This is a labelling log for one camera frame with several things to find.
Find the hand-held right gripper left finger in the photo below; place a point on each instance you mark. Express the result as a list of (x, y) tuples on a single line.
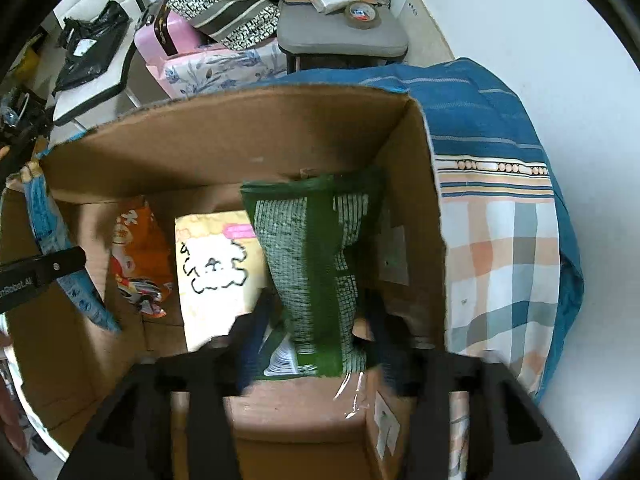
[(251, 342)]

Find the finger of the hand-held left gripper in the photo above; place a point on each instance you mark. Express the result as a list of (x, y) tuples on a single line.
[(65, 264)]

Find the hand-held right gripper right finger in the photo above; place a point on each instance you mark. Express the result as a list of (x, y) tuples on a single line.
[(384, 347)]

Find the blue patterned packet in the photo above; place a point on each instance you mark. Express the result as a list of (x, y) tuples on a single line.
[(47, 220)]

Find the green and white soft pack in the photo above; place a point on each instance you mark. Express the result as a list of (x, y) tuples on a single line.
[(310, 270)]

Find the large cardboard box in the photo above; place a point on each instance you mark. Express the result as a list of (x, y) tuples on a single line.
[(210, 140)]

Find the orange snack packet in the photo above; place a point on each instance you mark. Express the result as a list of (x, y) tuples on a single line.
[(142, 255)]

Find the yellow pack with dog print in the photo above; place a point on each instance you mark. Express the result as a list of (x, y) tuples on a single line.
[(220, 240)]

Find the black equipment stand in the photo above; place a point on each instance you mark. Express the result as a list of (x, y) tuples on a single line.
[(22, 120)]

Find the white folding table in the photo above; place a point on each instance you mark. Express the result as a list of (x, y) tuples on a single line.
[(107, 80)]

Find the black plastic bag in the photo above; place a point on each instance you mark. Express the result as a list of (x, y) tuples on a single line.
[(92, 45)]

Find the blue plaid blanket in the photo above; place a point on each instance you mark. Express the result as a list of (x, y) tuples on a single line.
[(480, 125)]

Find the pink suitcase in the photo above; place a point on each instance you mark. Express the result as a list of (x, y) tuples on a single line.
[(172, 35)]

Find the floral print cloth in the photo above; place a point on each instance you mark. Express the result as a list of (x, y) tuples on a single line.
[(225, 67)]

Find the black and white patterned bag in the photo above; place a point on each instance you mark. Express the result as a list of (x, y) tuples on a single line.
[(235, 7)]

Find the grey chair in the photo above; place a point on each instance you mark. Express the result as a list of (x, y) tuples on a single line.
[(330, 40)]

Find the flat cardboard sheet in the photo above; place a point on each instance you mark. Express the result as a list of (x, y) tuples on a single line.
[(425, 30)]

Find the brown tape roll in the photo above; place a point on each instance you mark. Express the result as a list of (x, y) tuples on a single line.
[(363, 16)]

